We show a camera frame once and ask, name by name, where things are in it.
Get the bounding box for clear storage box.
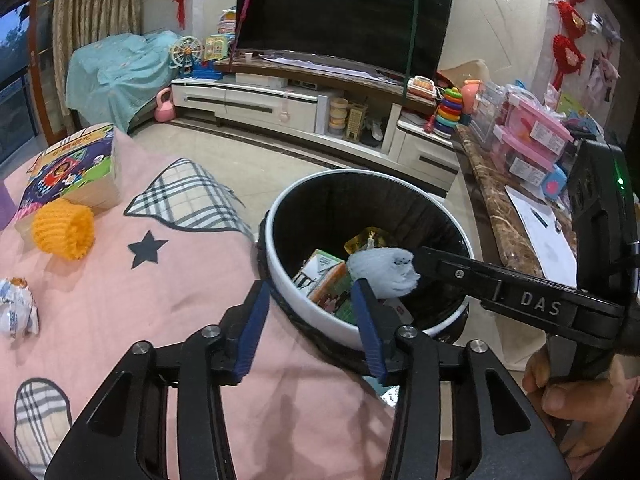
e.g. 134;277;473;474
470;82;511;141

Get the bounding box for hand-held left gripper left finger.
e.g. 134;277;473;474
45;280;273;480

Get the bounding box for brown marble counter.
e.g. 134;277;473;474
452;122;581;281

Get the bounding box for green white carton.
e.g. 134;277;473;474
291;249;368;323

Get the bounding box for pink kettlebell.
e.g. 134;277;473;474
154;87;176;122

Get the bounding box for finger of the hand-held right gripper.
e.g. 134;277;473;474
415;246;503;306

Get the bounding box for yellow packet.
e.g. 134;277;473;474
344;226;388;257

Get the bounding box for stacked yellow containers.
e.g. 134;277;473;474
329;97;349;136

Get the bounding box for pink printed blanket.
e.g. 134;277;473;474
0;127;401;480

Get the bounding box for pastel toy playset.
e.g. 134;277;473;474
215;7;238;36

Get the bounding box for white flat device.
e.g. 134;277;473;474
235;72;288;88

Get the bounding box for small crumpled white packet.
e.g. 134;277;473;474
0;276;40;338

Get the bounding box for white scrap in bin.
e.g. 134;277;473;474
382;297;415;326

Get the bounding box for colourful cartoon box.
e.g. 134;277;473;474
14;122;122;233

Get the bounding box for white tv cabinet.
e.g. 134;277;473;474
170;52;461;198

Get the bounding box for wooden framed glass door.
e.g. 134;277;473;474
0;0;58;161

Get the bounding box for beige patterned curtain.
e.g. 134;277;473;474
52;0;143;68

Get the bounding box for black bin liner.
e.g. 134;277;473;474
257;170;473;376

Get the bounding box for white round waste bin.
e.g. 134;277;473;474
257;169;476;376

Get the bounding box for rainbow stacking ring toy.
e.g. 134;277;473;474
432;87;463;136

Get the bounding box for wooden slatted holder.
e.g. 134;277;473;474
344;102;368;142

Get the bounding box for white ferris wheel toy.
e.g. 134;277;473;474
170;36;205;78

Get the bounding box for purple box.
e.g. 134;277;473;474
0;180;18;231

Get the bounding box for pink toy storage box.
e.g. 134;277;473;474
502;92;573;153
492;127;556;183

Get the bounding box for pink toy pot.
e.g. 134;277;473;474
460;80;483;111

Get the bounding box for person's right hand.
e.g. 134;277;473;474
522;347;631;461

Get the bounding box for brown cardboard piece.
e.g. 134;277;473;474
437;59;491;88

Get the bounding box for teal covered furniture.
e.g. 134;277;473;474
66;31;183;133

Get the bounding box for black flat television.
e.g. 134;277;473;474
235;0;457;81

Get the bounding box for white paper sheet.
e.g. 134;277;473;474
504;185;578;288

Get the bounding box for colourful toy board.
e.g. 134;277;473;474
202;34;236;61

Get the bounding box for toy cash register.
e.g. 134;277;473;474
406;75;438;103

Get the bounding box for orange foam fruit net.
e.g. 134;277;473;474
31;197;96;261

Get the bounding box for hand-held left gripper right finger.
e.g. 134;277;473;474
350;277;573;480

